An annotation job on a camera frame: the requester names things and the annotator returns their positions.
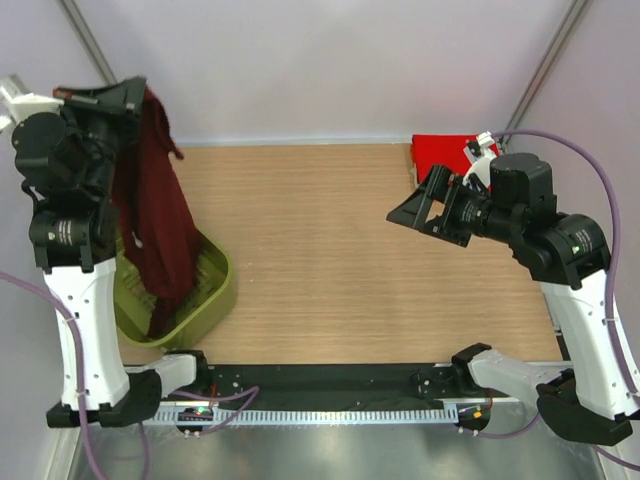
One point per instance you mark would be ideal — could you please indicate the dark red t shirt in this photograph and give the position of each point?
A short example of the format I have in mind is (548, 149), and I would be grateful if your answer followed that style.
(158, 231)

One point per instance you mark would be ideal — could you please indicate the aluminium frame post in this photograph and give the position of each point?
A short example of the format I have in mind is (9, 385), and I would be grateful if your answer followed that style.
(87, 39)
(566, 29)

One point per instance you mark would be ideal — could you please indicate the olive green plastic basket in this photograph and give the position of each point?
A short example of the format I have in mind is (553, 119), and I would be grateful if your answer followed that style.
(210, 301)

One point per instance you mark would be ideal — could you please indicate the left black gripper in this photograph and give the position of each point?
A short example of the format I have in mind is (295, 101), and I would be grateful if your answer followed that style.
(124, 98)

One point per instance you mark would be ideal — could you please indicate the slotted grey cable duct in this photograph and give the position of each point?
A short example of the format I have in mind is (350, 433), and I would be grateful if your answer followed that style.
(187, 415)

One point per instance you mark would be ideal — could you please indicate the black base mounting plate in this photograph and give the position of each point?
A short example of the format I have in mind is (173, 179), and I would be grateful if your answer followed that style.
(339, 387)

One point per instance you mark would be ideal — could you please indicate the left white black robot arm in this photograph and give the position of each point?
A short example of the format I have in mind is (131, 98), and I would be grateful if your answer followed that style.
(66, 146)

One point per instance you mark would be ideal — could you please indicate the right aluminium frame post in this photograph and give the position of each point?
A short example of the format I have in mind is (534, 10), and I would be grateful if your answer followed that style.
(566, 29)

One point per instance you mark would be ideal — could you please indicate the left aluminium frame post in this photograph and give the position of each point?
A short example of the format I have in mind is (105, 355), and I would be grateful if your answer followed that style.
(87, 39)

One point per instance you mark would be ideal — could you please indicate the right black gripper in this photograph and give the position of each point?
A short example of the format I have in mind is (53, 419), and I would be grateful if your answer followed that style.
(419, 204)

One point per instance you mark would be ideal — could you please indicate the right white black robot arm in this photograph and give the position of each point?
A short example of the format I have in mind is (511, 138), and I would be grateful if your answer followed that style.
(568, 256)

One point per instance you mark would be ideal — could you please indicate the folded bright red t shirt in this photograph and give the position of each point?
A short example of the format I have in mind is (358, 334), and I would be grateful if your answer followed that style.
(427, 150)

